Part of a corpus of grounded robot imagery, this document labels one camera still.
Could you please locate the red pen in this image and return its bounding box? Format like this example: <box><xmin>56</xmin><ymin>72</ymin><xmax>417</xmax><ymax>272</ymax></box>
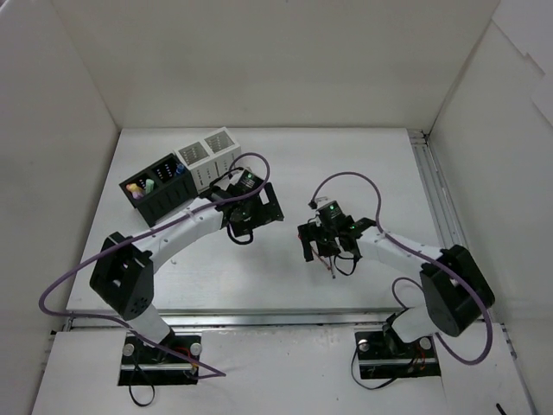
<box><xmin>309</xmin><ymin>243</ymin><xmax>336</xmax><ymax>279</ymax></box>

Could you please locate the green highlighter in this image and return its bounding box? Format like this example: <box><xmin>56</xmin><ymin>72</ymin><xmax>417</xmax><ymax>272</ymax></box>
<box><xmin>144</xmin><ymin>179</ymin><xmax>156</xmax><ymax>195</ymax></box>

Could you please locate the yellow highlighter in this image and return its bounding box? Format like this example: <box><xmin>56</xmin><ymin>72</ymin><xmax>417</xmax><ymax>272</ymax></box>
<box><xmin>126</xmin><ymin>183</ymin><xmax>141</xmax><ymax>193</ymax></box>

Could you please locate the blue cap spray bottle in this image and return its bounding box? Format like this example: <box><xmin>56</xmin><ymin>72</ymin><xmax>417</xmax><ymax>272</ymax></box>
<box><xmin>175</xmin><ymin>163</ymin><xmax>185</xmax><ymax>176</ymax></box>

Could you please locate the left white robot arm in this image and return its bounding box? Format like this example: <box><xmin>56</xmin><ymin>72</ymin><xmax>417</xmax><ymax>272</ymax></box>
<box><xmin>89</xmin><ymin>182</ymin><xmax>283</xmax><ymax>363</ymax></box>

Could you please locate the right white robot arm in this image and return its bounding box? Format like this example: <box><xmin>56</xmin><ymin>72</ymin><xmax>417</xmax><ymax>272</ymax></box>
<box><xmin>298</xmin><ymin>218</ymin><xmax>495</xmax><ymax>356</ymax></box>

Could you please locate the white slotted container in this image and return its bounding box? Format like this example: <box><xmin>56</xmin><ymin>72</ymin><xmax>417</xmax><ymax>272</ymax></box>
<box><xmin>175</xmin><ymin>127</ymin><xmax>242</xmax><ymax>193</ymax></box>

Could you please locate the black slotted container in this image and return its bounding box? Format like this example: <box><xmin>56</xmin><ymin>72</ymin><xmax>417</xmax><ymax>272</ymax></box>
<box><xmin>119</xmin><ymin>153</ymin><xmax>198</xmax><ymax>227</ymax></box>

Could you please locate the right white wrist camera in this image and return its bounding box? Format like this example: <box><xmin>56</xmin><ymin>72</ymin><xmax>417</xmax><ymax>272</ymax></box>
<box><xmin>308</xmin><ymin>196</ymin><xmax>329</xmax><ymax>210</ymax></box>

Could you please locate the aluminium side rail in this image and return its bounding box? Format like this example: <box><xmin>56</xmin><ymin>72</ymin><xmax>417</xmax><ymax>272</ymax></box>
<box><xmin>408</xmin><ymin>129</ymin><xmax>493</xmax><ymax>323</ymax></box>

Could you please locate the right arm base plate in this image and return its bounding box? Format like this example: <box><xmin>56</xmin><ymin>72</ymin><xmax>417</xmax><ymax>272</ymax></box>
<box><xmin>353</xmin><ymin>330</ymin><xmax>442</xmax><ymax>383</ymax></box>

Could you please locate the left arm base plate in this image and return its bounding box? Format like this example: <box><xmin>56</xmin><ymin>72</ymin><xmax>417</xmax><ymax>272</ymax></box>
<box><xmin>118</xmin><ymin>335</ymin><xmax>199</xmax><ymax>386</ymax></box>

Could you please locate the aluminium front rail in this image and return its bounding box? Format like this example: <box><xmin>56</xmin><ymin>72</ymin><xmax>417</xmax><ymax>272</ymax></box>
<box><xmin>64</xmin><ymin>307</ymin><xmax>403</xmax><ymax>330</ymax></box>

